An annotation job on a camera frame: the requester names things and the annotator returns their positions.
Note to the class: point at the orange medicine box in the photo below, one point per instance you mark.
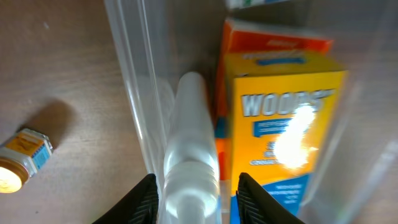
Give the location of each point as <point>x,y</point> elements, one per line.
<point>244,36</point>

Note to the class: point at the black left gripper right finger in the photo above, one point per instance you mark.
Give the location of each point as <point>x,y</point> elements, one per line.
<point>257,206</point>

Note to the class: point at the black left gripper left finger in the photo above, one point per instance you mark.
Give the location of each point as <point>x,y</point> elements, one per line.
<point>139,206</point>

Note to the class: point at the white lotion bottle clear cap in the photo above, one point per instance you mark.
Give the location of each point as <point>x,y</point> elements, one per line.
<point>191,191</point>

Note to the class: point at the yellow Woods medicine box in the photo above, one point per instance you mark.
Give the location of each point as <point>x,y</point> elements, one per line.
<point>280,106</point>

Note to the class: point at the small gold-lid jar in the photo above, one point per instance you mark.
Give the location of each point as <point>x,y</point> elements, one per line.
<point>22,157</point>

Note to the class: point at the clear plastic container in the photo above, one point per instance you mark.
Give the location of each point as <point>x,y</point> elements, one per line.
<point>158,41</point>

